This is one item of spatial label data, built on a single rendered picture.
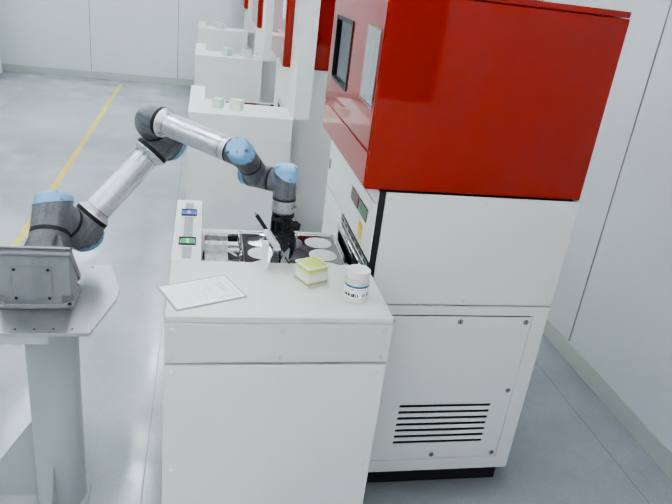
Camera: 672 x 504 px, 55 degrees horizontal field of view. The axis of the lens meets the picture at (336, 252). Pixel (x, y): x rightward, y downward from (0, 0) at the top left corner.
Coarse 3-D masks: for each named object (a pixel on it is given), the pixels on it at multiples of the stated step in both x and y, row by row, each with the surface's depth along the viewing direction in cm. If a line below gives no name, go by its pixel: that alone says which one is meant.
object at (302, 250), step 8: (248, 240) 234; (256, 240) 235; (296, 240) 239; (304, 240) 240; (328, 240) 243; (248, 248) 227; (296, 248) 232; (304, 248) 233; (312, 248) 234; (320, 248) 235; (328, 248) 236; (336, 248) 236; (248, 256) 221; (296, 256) 226; (304, 256) 227
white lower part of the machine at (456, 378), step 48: (432, 336) 227; (480, 336) 231; (528, 336) 235; (384, 384) 232; (432, 384) 236; (480, 384) 240; (528, 384) 244; (384, 432) 241; (432, 432) 245; (480, 432) 250; (384, 480) 254
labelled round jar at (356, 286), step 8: (352, 264) 187; (352, 272) 182; (360, 272) 182; (368, 272) 183; (352, 280) 183; (360, 280) 182; (368, 280) 184; (344, 288) 186; (352, 288) 183; (360, 288) 183; (368, 288) 186; (344, 296) 186; (352, 296) 184; (360, 296) 184
